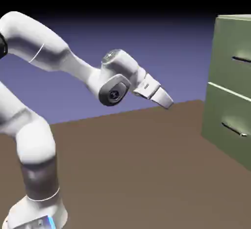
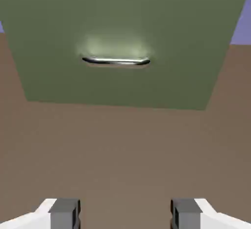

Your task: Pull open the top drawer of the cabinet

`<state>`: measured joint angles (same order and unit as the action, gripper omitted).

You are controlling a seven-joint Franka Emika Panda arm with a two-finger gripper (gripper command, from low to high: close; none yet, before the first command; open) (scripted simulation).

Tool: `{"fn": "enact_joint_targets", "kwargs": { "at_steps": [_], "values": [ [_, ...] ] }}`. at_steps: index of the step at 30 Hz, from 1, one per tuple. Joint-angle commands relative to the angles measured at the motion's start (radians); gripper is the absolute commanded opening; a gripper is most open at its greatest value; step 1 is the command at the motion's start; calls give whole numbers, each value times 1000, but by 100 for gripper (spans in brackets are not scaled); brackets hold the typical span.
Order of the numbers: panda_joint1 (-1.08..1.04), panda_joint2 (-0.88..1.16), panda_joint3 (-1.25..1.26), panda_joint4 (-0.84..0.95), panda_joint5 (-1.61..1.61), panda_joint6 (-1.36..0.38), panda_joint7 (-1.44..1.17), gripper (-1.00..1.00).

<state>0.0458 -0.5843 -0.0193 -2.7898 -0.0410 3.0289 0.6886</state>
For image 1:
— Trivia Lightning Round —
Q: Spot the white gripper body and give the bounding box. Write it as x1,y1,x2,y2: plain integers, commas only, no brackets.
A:
150,86,175,109

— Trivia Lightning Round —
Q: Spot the green cabinet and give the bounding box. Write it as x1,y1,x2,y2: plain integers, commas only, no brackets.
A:
201,14,251,172

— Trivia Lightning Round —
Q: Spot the green drawer front with short handle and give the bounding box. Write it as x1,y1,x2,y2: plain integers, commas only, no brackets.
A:
201,82,251,171

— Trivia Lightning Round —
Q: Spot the short dark metal handle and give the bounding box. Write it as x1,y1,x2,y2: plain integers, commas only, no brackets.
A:
221,122,248,137

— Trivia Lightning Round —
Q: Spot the long dark metal handle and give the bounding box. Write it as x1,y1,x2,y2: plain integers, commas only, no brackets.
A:
231,55,251,64

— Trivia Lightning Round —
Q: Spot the green drawer front with long handle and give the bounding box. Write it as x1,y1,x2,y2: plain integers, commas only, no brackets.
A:
208,16,251,99

